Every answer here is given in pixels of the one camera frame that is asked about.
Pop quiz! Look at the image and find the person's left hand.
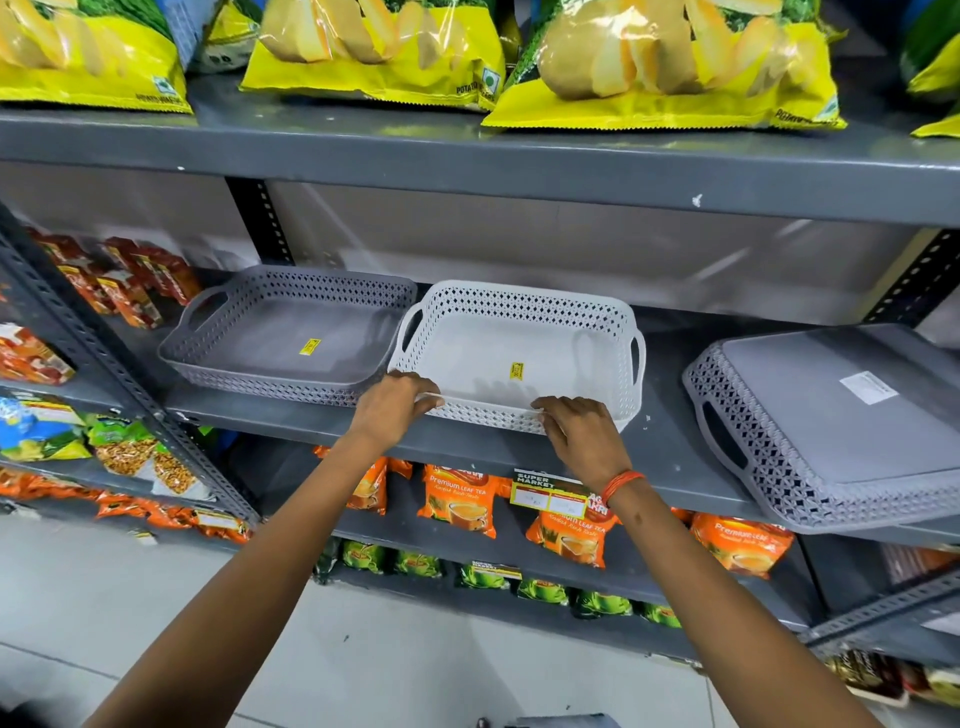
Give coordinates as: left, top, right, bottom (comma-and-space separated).
347, 369, 446, 457

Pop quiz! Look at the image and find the person's right hand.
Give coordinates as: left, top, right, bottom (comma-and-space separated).
531, 395, 636, 496

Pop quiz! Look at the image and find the white perforated plastic basket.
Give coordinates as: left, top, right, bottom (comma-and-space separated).
387, 279, 648, 436

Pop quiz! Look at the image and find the person's left forearm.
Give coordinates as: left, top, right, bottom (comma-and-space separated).
82, 429, 391, 728

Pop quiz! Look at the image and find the person's right forearm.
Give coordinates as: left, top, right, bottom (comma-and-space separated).
603, 480, 886, 728

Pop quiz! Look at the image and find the yellow shelf price label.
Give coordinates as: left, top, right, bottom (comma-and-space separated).
509, 468, 591, 521

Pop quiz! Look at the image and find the orange thread wristband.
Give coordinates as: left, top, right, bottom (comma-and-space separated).
600, 470, 647, 506

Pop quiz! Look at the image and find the orange tea packet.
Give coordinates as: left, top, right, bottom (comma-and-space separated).
689, 511, 796, 579
314, 445, 414, 517
417, 464, 513, 540
525, 491, 621, 570

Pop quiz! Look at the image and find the grey perforated plastic basket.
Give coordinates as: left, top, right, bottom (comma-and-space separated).
157, 264, 418, 408

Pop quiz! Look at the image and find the row of green tea packets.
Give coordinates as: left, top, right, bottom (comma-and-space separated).
315, 536, 684, 630

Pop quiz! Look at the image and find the clear fried snack packet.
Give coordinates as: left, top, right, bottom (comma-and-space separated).
150, 442, 214, 501

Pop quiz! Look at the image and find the grey metal shelf rack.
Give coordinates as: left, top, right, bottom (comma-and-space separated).
0, 71, 960, 669

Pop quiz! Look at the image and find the overturned grey perforated basket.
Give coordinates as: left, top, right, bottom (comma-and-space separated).
682, 323, 960, 535

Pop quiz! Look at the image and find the row of orange snack packets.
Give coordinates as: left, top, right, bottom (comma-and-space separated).
0, 467, 253, 546

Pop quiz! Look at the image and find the green peanut snack packet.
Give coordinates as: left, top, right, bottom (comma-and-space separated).
85, 416, 159, 478

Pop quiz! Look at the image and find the grey slotted side rack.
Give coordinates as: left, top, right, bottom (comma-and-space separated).
0, 202, 261, 556

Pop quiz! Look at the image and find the white rectangular label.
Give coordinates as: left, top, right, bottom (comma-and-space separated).
839, 370, 900, 407

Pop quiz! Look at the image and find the row of red packets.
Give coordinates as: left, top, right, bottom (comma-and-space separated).
28, 231, 204, 331

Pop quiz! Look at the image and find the yellow potato chips bag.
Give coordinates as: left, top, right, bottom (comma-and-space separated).
187, 0, 264, 75
240, 0, 513, 114
0, 0, 195, 115
482, 0, 849, 133
900, 0, 960, 141

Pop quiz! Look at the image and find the blue yellow snack packet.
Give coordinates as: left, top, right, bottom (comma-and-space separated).
0, 392, 93, 463

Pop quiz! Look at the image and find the orange red snack packet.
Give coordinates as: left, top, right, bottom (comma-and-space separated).
0, 322, 77, 387

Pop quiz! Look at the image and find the row of dark packets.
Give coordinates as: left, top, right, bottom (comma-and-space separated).
823, 646, 960, 708

